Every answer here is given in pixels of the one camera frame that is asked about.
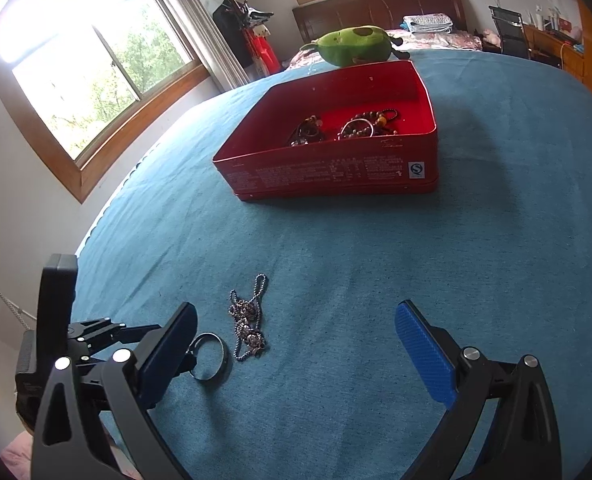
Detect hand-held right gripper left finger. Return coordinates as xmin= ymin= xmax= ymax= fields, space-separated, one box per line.
xmin=30 ymin=302 xmax=199 ymax=480

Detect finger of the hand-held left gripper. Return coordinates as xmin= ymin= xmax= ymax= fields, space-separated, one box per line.
xmin=68 ymin=318 xmax=165 ymax=361

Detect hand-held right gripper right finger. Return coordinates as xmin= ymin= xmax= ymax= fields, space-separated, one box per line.
xmin=394 ymin=299 xmax=563 ymax=480

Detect silver bangle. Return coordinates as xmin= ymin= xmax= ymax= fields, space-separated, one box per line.
xmin=189 ymin=332 xmax=231 ymax=382

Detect silver ball chain necklace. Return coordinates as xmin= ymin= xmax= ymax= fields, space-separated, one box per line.
xmin=228 ymin=273 xmax=270 ymax=361

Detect red tin box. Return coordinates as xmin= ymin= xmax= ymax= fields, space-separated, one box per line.
xmin=212 ymin=59 xmax=441 ymax=204

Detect brown wooden bead bracelet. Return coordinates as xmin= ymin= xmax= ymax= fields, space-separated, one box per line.
xmin=336 ymin=117 xmax=377 ymax=142

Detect dark bead string bracelet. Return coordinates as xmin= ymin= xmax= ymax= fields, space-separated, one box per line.
xmin=372 ymin=108 xmax=403 ymax=136

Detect pink cloth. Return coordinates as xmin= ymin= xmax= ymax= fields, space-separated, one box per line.
xmin=0 ymin=431 xmax=37 ymax=477

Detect wooden framed large window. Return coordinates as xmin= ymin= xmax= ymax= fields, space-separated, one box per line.
xmin=0 ymin=0 xmax=213 ymax=204

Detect white curtain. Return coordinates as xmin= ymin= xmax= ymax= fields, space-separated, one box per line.
xmin=144 ymin=0 xmax=253 ymax=95

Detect pink floral bedding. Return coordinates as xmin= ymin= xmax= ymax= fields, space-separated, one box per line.
xmin=385 ymin=28 xmax=485 ymax=52

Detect green avocado plush toy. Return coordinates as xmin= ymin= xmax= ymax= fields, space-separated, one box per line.
xmin=300 ymin=25 xmax=411 ymax=68

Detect wooden desk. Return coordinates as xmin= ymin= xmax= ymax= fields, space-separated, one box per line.
xmin=523 ymin=22 xmax=588 ymax=84

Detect coat rack with clothes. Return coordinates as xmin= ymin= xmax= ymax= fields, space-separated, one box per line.
xmin=211 ymin=0 xmax=283 ymax=80

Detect folded light blue blanket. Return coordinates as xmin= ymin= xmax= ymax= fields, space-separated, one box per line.
xmin=401 ymin=13 xmax=455 ymax=35

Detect black office chair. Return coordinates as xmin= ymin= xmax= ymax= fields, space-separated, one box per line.
xmin=488 ymin=5 xmax=533 ymax=59

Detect dark wooden headboard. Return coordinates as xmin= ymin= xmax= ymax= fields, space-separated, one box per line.
xmin=292 ymin=0 xmax=469 ymax=43

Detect bottles on desk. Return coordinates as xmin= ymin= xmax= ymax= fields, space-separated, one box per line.
xmin=526 ymin=4 xmax=564 ymax=32

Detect white pull cord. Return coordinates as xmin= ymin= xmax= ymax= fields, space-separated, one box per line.
xmin=0 ymin=259 xmax=37 ymax=333

